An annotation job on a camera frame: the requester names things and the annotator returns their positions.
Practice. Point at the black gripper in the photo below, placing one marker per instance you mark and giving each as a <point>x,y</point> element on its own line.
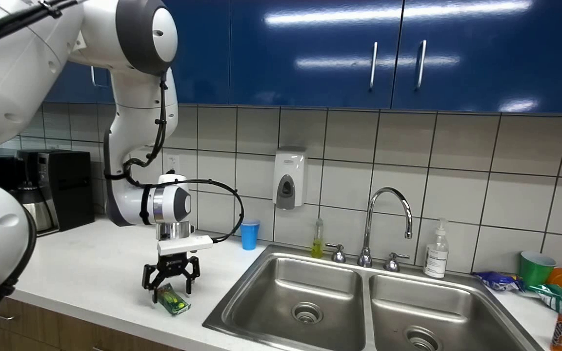
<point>176,264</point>

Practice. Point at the green snack packet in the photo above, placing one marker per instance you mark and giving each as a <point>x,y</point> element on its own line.
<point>174,301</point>

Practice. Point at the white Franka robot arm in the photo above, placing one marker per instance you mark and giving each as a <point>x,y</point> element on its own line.
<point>8,79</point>

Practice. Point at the blue plastic cup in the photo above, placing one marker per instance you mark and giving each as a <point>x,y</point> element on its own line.
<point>248,237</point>

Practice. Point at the wooden base cabinet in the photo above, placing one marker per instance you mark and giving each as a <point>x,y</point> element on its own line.
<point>66,332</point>

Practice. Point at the black countertop appliance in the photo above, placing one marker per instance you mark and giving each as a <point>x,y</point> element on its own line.
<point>72,186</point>

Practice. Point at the green dish soap bottle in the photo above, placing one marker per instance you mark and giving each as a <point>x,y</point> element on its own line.
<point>318,244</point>

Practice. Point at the steel coffee carafe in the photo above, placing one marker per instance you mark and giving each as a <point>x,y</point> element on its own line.
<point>39,207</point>

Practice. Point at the stainless steel double sink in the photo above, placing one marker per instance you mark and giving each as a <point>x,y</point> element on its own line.
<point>332,285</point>

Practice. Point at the chrome gooseneck faucet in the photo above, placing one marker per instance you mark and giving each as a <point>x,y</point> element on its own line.
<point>369,227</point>

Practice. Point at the blue cabinet door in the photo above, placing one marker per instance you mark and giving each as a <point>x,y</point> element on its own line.
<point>203,51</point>
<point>502,59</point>
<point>312,79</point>
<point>76,88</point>

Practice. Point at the clear pump soap bottle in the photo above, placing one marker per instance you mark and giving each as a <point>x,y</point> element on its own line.
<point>435,256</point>

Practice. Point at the blue snack bag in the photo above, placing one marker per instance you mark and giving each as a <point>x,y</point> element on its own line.
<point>496,281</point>

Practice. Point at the green plastic cup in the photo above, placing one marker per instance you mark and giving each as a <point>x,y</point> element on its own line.
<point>535,266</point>

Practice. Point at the green snack bag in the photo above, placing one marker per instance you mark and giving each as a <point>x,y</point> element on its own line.
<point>554,297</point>

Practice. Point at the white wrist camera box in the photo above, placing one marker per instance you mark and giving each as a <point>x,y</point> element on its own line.
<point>183,246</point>

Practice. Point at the white wall soap dispenser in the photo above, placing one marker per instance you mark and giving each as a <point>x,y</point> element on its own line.
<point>289,172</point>

